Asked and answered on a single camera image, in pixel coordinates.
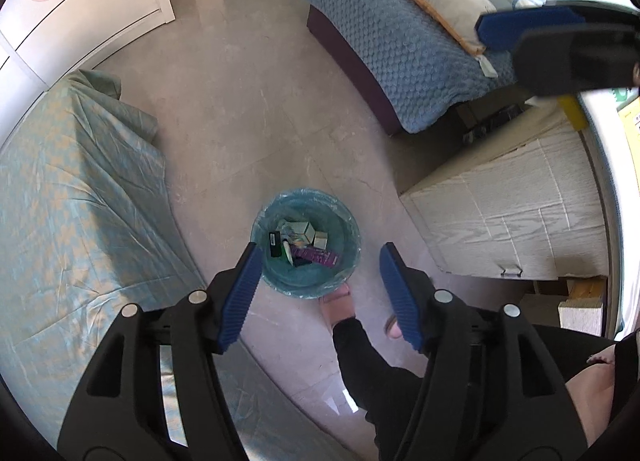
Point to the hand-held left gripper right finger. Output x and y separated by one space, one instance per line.
400 291

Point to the bed with checkered sheet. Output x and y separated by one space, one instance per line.
80 191

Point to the black item with white label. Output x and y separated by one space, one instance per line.
273 243

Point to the light wooden cabinet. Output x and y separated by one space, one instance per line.
515 211

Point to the yellow children's book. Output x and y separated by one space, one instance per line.
631 123

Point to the blue quilted bed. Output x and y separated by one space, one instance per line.
380 31

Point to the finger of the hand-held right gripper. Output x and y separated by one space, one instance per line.
570 61
530 26

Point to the blue lined trash bin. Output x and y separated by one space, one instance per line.
305 241

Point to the small cream box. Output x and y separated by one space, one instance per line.
320 239

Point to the white wardrobe with orange guitar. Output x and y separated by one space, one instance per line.
75 1

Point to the purple packet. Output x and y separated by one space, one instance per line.
316 256

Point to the white foam block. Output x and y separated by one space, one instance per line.
580 317

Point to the person's left forearm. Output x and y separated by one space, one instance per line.
592 401

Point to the person's leg in black pants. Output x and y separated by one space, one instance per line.
380 381

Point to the white green small box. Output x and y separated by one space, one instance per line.
296 231

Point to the green dinosaur book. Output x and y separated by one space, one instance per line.
622 94

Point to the yellow packet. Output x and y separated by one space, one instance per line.
572 111

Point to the cardboard box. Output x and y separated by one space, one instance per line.
590 288

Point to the beige pillow with orange trim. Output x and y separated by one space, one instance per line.
445 1

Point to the dark bed base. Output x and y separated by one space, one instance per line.
350 71

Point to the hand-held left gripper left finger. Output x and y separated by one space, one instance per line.
240 291

